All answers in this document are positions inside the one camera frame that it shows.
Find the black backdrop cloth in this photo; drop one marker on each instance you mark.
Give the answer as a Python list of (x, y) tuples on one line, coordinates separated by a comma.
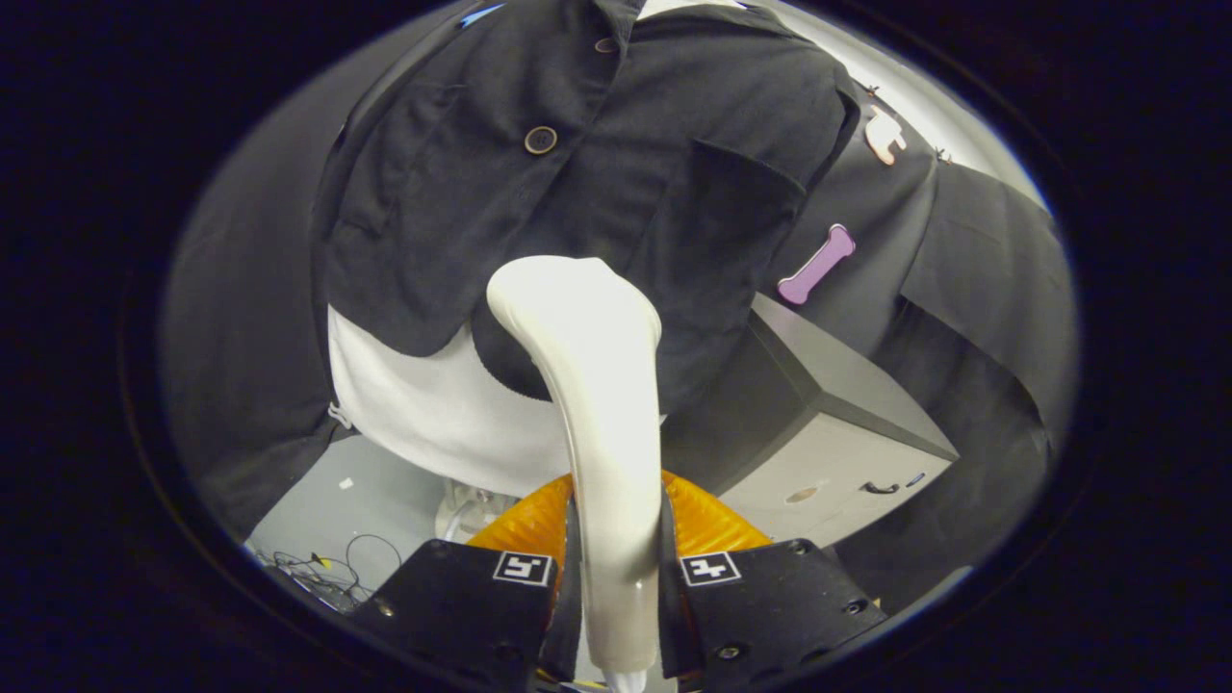
[(962, 289)]

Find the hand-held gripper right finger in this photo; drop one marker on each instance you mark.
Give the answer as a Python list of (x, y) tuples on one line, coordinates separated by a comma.
[(674, 616)]

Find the black jacket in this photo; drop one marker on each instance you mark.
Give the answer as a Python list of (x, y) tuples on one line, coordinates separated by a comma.
[(577, 192)]

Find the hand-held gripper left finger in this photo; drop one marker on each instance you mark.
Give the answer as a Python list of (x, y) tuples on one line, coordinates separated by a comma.
[(572, 616)]

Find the white steamer base with poles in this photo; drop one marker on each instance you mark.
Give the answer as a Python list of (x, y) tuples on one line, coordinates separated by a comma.
[(467, 510)]

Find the grey cabinet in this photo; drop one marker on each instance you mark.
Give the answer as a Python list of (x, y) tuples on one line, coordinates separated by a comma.
[(847, 385)]

